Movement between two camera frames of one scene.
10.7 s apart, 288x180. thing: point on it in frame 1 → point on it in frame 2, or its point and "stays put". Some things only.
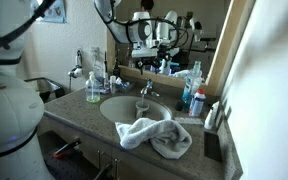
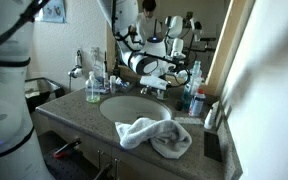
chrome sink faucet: x=149 y=88 stays put
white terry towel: x=167 y=137 stays put
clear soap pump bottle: x=93 y=88 stays put
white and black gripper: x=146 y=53 → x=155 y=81
